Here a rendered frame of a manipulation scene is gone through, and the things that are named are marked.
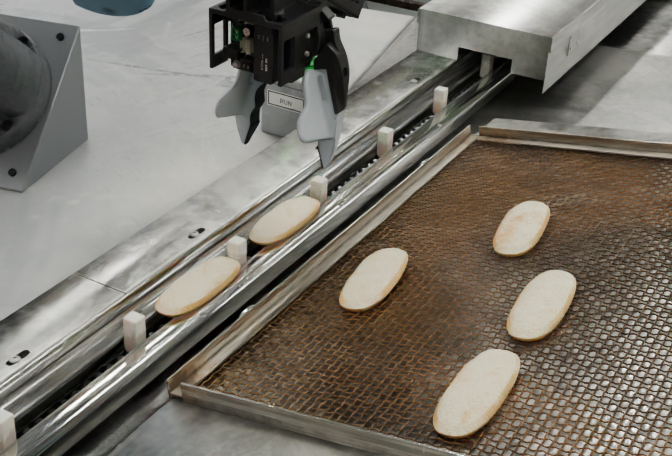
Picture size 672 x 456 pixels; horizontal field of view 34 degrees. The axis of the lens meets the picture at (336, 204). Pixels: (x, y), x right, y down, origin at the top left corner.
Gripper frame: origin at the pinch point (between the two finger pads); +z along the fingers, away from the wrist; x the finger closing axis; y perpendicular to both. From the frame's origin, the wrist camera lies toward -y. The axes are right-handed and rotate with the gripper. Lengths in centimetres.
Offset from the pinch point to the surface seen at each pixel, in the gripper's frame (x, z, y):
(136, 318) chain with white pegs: 0.3, 6.3, 22.2
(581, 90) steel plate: 10, 12, -55
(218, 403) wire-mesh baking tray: 13.6, 3.3, 29.9
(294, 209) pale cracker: 0.2, 7.4, -0.9
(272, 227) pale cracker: 0.3, 7.4, 3.0
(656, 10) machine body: 9, 12, -96
